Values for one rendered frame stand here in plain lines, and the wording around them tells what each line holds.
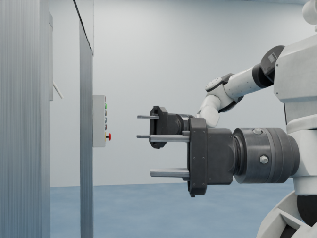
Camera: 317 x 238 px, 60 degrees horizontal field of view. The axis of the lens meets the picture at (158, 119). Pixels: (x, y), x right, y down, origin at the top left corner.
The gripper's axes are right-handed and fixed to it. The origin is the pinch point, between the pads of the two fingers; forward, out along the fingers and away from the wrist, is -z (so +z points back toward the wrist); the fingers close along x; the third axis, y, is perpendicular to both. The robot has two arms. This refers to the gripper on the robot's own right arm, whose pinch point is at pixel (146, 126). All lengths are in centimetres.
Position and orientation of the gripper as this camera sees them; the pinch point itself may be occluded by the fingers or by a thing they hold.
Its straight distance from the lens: 78.9
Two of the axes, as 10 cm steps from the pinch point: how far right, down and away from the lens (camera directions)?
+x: -0.4, 10.0, -0.1
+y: -6.6, -0.1, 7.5
